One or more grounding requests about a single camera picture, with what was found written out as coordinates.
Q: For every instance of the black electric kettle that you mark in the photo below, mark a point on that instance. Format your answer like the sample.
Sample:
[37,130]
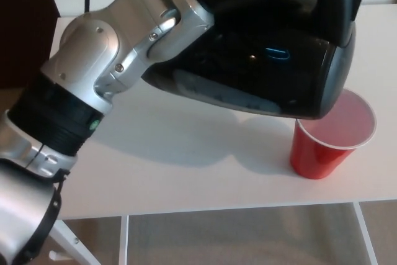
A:
[248,69]

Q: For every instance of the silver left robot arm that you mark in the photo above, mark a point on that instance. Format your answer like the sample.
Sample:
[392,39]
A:
[93,44]

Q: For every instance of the dark brown door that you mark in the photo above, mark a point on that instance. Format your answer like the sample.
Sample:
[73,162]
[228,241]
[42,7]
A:
[18,29]

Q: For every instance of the white table with metal frame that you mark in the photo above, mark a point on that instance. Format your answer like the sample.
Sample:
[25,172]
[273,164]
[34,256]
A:
[186,153]

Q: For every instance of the red plastic cup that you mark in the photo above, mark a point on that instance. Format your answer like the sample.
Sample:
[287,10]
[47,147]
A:
[316,153]

